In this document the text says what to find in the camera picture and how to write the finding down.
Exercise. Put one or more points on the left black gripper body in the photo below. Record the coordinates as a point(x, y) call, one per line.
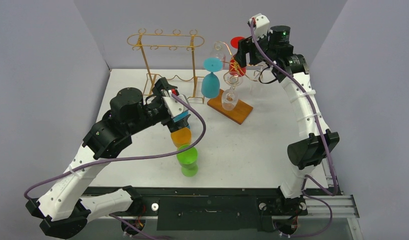
point(156, 112)

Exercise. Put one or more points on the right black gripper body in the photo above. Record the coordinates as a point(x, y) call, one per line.
point(242, 51)

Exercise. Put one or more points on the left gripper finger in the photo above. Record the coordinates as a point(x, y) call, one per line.
point(173, 127)
point(163, 89)

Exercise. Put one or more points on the red plastic goblet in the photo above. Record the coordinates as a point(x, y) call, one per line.
point(233, 65)

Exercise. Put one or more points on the clear glass tumbler goblet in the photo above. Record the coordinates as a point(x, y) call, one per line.
point(218, 52)

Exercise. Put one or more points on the teal plastic goblet front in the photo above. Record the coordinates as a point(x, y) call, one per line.
point(211, 84)

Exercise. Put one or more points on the clear wine glass front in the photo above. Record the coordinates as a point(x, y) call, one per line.
point(230, 97)

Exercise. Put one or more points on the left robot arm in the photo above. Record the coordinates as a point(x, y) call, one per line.
point(63, 210)

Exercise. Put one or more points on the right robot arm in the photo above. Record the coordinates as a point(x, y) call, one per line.
point(271, 45)

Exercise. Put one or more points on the gold tree rack wooden base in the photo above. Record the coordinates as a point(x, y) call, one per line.
point(242, 110)

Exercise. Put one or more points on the blue plastic goblet rear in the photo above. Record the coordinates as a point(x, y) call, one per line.
point(181, 120)

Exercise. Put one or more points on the orange plastic goblet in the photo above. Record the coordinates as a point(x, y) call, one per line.
point(181, 137)

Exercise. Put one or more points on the green plastic goblet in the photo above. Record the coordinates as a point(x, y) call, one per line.
point(188, 162)

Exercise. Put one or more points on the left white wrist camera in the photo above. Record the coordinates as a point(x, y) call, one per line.
point(174, 107)

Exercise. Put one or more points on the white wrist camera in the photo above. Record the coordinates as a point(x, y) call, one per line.
point(174, 107)
point(260, 25)

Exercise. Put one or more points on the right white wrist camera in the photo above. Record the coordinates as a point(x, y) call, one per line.
point(260, 25)

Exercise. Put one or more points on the gold rectangular wire glass rack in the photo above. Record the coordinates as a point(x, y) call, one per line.
point(143, 40)

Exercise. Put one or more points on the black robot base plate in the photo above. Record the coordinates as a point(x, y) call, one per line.
point(215, 209)

